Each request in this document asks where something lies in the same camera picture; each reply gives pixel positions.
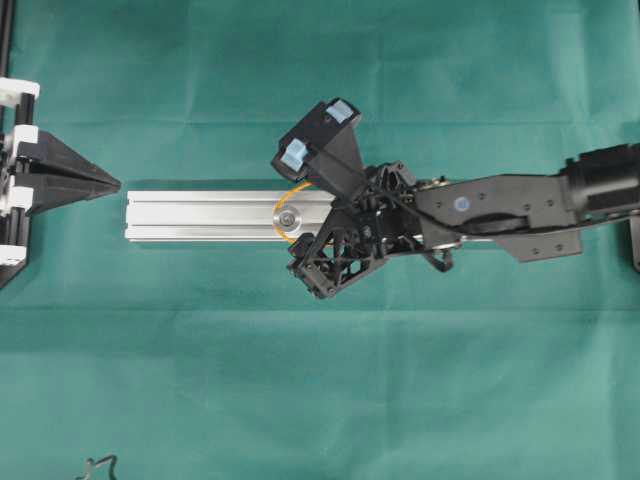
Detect silver aluminium extrusion rail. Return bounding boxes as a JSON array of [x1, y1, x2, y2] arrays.
[[124, 190, 333, 243]]

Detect black frame post left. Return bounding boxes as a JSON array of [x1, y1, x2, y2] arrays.
[[0, 0, 16, 77]]

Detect silver pulley shaft left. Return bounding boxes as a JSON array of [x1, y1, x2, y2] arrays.
[[273, 203, 301, 236]]

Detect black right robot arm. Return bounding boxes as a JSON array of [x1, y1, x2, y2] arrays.
[[287, 144, 639, 299]]

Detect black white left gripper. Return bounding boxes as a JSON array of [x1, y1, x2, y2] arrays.
[[1, 77, 121, 286]]

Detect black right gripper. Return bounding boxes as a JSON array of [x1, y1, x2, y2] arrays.
[[287, 162, 465, 299]]

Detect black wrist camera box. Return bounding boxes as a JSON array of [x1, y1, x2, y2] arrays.
[[271, 98, 367, 202]]

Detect green cloth table cover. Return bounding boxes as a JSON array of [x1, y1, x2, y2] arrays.
[[1, 1, 639, 479]]

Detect black bent wire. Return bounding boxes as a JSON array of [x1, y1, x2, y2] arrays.
[[74, 440, 121, 480]]

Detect orange rubber band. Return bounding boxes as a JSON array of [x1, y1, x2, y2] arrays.
[[272, 181, 313, 244]]

